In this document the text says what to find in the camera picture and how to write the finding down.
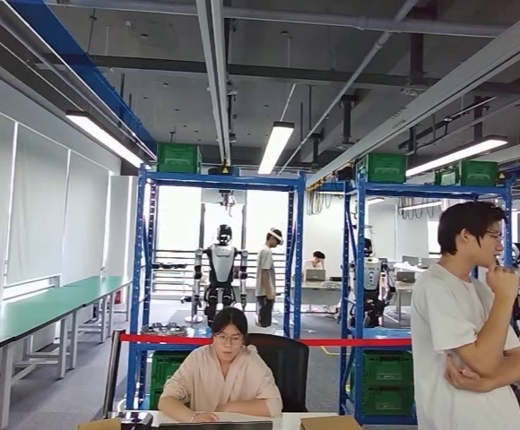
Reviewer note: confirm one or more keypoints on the blue steel shelf rack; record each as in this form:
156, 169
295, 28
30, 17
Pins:
421, 191
137, 267

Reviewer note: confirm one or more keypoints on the black yellow hoist trolley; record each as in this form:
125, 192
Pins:
224, 170

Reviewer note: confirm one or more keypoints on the long ceiling lamp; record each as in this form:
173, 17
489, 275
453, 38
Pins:
276, 148
457, 156
421, 205
103, 139

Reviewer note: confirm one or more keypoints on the silver black humanoid robot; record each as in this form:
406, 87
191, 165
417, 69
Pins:
372, 279
221, 267

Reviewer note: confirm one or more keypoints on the small grey laptop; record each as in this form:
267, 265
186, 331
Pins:
315, 275

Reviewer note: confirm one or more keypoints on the white desk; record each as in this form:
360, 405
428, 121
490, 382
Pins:
323, 291

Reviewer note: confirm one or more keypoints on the green plastic crate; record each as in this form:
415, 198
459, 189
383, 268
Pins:
381, 168
179, 158
478, 173
168, 374
388, 400
388, 367
447, 176

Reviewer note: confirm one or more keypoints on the black high-back chair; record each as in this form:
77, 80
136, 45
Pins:
286, 368

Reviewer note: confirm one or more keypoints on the red barrier belt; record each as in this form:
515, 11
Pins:
332, 342

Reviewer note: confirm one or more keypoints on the metal parts pile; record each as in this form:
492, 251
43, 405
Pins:
163, 329

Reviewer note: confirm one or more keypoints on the dark open laptop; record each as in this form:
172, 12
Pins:
215, 426

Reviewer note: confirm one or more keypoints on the green topped long table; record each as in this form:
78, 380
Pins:
103, 286
17, 320

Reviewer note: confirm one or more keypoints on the closed cardboard box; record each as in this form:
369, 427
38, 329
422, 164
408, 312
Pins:
329, 424

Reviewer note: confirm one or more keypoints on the black bag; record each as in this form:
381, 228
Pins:
137, 420

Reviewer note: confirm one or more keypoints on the blue overhead beam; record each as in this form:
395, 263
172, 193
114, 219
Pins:
85, 76

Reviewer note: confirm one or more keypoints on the open cardboard box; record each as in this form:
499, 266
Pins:
98, 425

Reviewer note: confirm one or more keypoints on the dark barrier post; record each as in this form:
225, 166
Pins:
113, 374

